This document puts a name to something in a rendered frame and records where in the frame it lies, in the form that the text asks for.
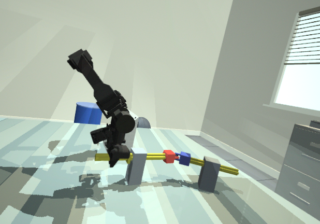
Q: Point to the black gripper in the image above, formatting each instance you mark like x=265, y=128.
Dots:
x=115, y=149

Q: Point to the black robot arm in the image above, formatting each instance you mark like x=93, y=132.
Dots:
x=107, y=99

